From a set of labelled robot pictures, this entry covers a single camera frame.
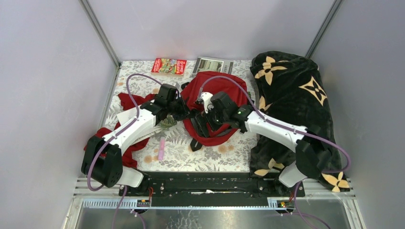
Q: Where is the red student backpack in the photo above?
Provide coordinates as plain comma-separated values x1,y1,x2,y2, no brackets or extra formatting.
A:
181,71,248,152

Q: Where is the grey photo cover book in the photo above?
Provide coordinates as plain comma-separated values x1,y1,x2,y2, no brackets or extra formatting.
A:
192,56,234,75

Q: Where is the red treehouse paperback book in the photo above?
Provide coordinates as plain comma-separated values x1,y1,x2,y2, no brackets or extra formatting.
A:
151,58,187,76

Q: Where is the pink marker pen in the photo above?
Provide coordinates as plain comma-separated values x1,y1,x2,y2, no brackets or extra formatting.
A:
158,137,166,161

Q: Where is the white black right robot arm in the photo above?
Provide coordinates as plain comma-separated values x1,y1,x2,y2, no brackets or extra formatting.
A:
196,92,331,197

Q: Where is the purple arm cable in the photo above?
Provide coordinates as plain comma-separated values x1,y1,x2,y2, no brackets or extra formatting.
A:
198,75,352,229
86,73,180,192

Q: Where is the red cloth garment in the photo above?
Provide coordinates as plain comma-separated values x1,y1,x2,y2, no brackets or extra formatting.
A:
83,92,158,169

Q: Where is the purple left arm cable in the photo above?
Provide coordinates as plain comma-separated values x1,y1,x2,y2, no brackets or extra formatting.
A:
86,73,180,192

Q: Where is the white palm leaf book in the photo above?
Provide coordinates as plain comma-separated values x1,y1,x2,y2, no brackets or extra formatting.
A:
117,108,177,143

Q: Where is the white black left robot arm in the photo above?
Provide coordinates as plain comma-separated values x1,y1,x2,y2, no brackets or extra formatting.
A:
81,83,189,196

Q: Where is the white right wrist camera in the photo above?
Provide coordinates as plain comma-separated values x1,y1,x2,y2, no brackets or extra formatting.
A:
196,92,214,114

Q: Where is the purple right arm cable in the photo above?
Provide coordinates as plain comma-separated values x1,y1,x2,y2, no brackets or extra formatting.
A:
198,75,352,229

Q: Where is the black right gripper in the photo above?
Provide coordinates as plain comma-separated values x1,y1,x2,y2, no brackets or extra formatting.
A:
194,105,228,138

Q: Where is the black blanket with tan flowers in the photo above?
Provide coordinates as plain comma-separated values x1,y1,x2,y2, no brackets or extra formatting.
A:
249,51,335,177

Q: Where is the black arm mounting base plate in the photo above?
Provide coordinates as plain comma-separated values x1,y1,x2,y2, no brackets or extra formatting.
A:
119,172,305,208

